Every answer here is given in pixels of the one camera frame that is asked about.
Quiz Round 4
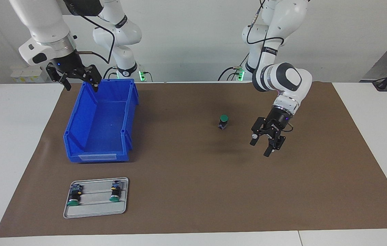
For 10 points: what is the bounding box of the brown table mat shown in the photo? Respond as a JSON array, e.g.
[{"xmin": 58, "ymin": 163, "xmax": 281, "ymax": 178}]
[{"xmin": 0, "ymin": 81, "xmax": 387, "ymax": 238}]

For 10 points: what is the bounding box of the white power strip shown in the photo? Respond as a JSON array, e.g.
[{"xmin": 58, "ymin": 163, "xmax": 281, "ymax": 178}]
[{"xmin": 11, "ymin": 66, "xmax": 49, "ymax": 83}]

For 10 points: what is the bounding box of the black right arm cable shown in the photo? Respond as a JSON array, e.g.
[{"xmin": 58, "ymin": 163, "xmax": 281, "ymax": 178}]
[{"xmin": 64, "ymin": 0, "xmax": 116, "ymax": 66}]

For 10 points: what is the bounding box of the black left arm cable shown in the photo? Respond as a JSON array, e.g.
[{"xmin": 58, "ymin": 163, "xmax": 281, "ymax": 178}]
[{"xmin": 246, "ymin": 0, "xmax": 293, "ymax": 133}]

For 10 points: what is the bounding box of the grey metal tray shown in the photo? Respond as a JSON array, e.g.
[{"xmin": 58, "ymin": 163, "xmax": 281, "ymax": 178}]
[{"xmin": 63, "ymin": 177, "xmax": 129, "ymax": 219}]

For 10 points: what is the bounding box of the green push button right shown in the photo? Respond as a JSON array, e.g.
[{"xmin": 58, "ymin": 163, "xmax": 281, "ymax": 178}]
[{"xmin": 109, "ymin": 181, "xmax": 123, "ymax": 203}]

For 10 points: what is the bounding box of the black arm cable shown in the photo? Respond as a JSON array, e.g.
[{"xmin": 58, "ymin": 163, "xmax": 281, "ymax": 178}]
[
  {"xmin": 64, "ymin": 0, "xmax": 116, "ymax": 66},
  {"xmin": 246, "ymin": 0, "xmax": 293, "ymax": 133}
]

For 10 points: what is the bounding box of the black right base cable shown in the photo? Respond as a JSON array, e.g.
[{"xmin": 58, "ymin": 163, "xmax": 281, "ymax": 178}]
[{"xmin": 103, "ymin": 66, "xmax": 119, "ymax": 80}]

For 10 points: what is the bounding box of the blue plastic storage bin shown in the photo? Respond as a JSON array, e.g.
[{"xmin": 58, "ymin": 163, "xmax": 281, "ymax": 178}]
[{"xmin": 63, "ymin": 79, "xmax": 139, "ymax": 163}]

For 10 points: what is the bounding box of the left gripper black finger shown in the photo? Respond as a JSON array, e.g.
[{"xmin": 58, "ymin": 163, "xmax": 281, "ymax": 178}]
[
  {"xmin": 249, "ymin": 117, "xmax": 268, "ymax": 147},
  {"xmin": 263, "ymin": 132, "xmax": 286, "ymax": 158}
]

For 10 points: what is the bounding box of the black base cable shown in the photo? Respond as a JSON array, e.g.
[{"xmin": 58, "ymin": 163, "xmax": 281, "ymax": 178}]
[
  {"xmin": 217, "ymin": 52, "xmax": 250, "ymax": 82},
  {"xmin": 103, "ymin": 66, "xmax": 119, "ymax": 80}
]

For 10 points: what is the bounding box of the green push button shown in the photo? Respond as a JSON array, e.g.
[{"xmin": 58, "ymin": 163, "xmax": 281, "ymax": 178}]
[
  {"xmin": 109, "ymin": 181, "xmax": 123, "ymax": 203},
  {"xmin": 67, "ymin": 184, "xmax": 84, "ymax": 207}
]

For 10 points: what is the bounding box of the green push button left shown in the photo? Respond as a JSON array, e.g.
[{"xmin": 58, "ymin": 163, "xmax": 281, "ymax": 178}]
[{"xmin": 67, "ymin": 184, "xmax": 84, "ymax": 207}]

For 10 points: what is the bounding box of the black left base cable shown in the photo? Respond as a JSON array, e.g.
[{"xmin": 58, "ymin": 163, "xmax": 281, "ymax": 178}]
[{"xmin": 217, "ymin": 52, "xmax": 250, "ymax": 82}]

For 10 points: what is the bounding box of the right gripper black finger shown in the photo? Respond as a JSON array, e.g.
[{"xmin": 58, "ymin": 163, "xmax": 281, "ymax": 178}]
[
  {"xmin": 77, "ymin": 64, "xmax": 102, "ymax": 93},
  {"xmin": 46, "ymin": 64, "xmax": 72, "ymax": 91}
]

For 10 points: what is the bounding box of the green lit base connector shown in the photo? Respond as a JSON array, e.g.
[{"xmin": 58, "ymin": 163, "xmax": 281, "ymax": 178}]
[
  {"xmin": 138, "ymin": 64, "xmax": 153, "ymax": 82},
  {"xmin": 233, "ymin": 66, "xmax": 246, "ymax": 82}
]

